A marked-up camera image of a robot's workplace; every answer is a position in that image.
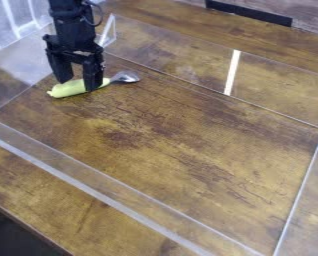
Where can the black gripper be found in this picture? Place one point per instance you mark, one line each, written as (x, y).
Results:
(70, 45)

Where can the clear acrylic enclosure wall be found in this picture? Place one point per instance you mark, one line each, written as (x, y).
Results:
(189, 164)

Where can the clear acrylic corner bracket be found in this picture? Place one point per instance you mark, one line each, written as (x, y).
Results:
(106, 37)

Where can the black bar on table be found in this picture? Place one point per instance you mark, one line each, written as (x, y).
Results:
(248, 13)

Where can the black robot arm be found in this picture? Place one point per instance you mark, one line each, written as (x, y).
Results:
(70, 6)

